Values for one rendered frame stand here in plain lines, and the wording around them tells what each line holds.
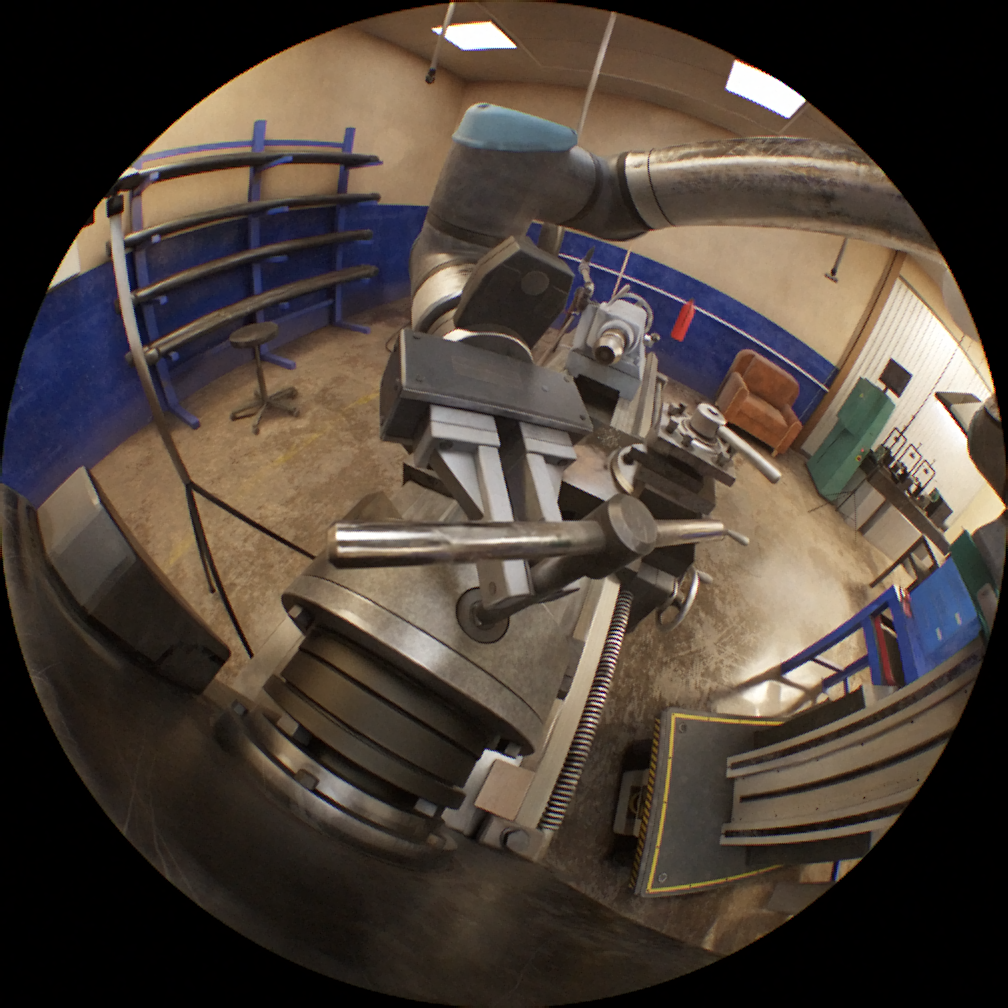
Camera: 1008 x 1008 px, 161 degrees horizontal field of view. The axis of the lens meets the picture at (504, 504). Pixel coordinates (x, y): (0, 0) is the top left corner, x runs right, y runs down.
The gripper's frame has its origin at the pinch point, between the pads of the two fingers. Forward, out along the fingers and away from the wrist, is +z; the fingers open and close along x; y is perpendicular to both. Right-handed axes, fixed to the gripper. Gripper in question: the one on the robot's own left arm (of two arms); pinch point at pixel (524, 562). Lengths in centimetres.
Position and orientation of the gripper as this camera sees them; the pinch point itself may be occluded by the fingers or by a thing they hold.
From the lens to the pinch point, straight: 18.3
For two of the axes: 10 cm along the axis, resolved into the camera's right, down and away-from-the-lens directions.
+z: 2.0, 8.9, -4.1
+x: -8.5, -0.5, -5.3
